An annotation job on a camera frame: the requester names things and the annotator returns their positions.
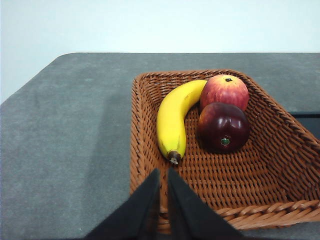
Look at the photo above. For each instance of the brown wicker basket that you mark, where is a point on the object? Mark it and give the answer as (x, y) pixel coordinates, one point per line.
(237, 180)

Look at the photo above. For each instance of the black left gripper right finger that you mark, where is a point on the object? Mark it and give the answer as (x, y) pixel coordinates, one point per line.
(192, 217)

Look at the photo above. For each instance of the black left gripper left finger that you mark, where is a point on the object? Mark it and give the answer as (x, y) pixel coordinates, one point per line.
(135, 217)

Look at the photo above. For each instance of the red yellow apple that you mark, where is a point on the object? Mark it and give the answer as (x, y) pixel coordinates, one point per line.
(222, 92)

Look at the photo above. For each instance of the yellow banana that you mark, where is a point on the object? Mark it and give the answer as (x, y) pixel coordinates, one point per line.
(170, 120)

